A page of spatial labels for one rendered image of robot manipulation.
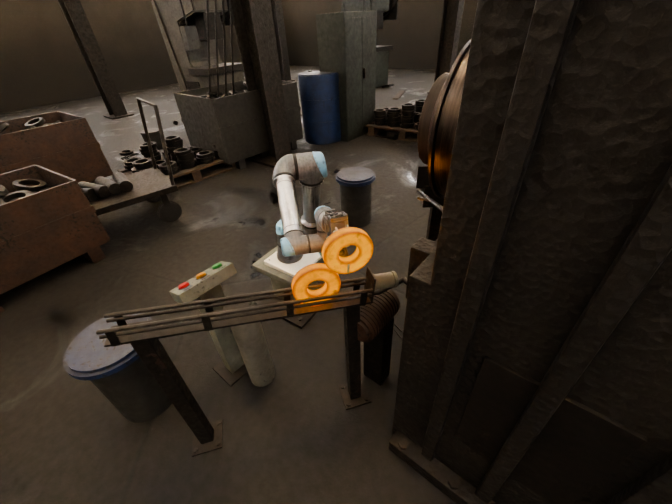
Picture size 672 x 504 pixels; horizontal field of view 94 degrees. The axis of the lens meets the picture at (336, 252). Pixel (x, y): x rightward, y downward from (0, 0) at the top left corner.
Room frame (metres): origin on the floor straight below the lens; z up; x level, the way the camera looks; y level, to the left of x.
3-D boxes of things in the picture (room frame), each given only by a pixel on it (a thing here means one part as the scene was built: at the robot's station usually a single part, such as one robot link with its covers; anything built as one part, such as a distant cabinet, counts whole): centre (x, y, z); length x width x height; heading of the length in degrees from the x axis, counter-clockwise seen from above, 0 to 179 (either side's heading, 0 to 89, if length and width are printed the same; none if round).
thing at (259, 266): (1.46, 0.27, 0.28); 0.32 x 0.32 x 0.04; 54
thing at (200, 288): (0.98, 0.55, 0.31); 0.24 x 0.16 x 0.62; 138
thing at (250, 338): (0.90, 0.40, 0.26); 0.12 x 0.12 x 0.52
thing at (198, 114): (4.40, 1.10, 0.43); 1.23 x 0.93 x 0.87; 136
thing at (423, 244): (0.81, -0.31, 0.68); 0.11 x 0.08 x 0.24; 48
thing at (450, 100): (0.99, -0.45, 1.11); 0.47 x 0.06 x 0.47; 138
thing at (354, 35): (4.98, -0.36, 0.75); 0.70 x 0.48 x 1.50; 138
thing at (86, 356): (0.84, 0.93, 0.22); 0.32 x 0.32 x 0.43
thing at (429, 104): (1.06, -0.38, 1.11); 0.28 x 0.06 x 0.28; 138
